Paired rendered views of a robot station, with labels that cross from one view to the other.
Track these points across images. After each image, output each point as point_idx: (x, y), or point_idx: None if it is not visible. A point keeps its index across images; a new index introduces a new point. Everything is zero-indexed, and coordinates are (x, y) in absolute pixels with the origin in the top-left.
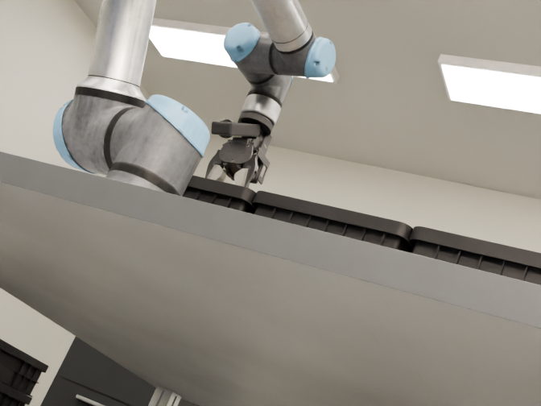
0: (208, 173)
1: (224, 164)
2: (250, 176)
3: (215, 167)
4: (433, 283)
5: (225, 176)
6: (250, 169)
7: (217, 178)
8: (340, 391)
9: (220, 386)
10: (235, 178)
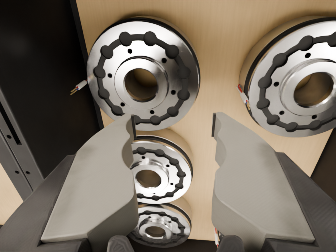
0: (290, 177)
1: (236, 240)
2: (32, 196)
3: (288, 216)
4: None
5: (211, 215)
6: (22, 234)
7: (222, 165)
8: None
9: None
10: (124, 174)
